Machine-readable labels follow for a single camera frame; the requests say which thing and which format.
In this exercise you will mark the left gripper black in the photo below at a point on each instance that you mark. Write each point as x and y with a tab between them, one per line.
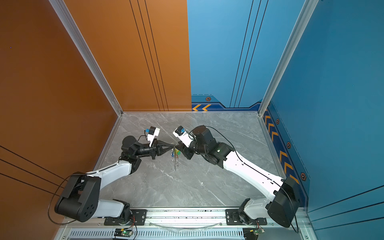
155	149

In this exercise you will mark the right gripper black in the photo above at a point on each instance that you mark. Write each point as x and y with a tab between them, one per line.
185	150

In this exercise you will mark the large metal band keyring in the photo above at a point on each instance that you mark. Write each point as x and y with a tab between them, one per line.
175	160

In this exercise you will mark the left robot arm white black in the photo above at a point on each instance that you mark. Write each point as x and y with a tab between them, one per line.
80	199

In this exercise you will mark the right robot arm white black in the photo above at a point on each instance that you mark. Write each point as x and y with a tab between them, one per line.
281	196

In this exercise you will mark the left green circuit board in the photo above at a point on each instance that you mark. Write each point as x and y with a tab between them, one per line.
123	233

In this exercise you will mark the green circuit board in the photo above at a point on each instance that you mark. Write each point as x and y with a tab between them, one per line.
252	233
123	233

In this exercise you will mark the right green circuit board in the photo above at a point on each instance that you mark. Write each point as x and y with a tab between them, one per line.
252	233

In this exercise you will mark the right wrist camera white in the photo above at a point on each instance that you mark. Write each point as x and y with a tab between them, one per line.
184	136

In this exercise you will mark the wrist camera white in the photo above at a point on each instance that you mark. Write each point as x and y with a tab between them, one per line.
151	134
184	136

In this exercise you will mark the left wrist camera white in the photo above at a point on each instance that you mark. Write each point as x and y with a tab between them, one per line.
151	134

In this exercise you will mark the aluminium front rail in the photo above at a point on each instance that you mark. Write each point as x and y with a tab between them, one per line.
192	217

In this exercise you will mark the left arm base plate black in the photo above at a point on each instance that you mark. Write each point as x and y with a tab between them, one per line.
128	218

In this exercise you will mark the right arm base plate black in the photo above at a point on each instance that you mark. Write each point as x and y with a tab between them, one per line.
234	217

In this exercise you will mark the left aluminium corner post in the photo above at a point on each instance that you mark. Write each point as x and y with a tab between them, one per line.
75	34

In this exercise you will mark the aluminium corner post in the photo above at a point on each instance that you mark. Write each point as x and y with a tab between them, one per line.
75	34
292	43

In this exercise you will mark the right aluminium corner post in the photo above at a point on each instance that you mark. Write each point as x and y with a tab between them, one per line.
292	43

